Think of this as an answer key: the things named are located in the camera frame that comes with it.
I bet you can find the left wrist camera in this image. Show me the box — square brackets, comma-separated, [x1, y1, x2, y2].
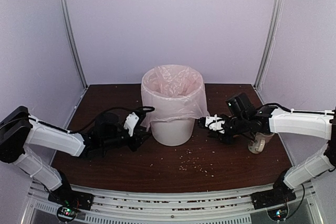
[123, 112, 146, 137]

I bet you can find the front aluminium rail base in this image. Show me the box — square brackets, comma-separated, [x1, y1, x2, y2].
[18, 181, 325, 223]

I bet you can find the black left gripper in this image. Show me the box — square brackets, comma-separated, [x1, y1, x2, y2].
[101, 126, 152, 152]

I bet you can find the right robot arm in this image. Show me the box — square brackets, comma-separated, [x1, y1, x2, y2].
[198, 93, 335, 208]

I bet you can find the right aluminium frame post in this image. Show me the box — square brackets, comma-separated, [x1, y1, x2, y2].
[254, 0, 283, 91]

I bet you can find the aluminium frame post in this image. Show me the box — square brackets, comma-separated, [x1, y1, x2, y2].
[60, 0, 88, 89]
[254, 0, 283, 91]

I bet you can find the white plastic trash bin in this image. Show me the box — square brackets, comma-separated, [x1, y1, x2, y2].
[151, 119, 195, 146]

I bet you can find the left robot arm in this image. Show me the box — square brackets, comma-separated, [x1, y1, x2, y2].
[1, 106, 155, 206]

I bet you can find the left aluminium frame post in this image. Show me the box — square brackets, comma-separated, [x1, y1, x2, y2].
[60, 0, 88, 89]

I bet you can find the translucent pink plastic bag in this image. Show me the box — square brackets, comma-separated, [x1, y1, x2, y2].
[141, 65, 209, 128]

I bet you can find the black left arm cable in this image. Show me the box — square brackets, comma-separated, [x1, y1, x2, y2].
[23, 106, 155, 135]

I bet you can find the cream patterned ceramic mug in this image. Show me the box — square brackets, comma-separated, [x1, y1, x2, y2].
[248, 132, 274, 154]

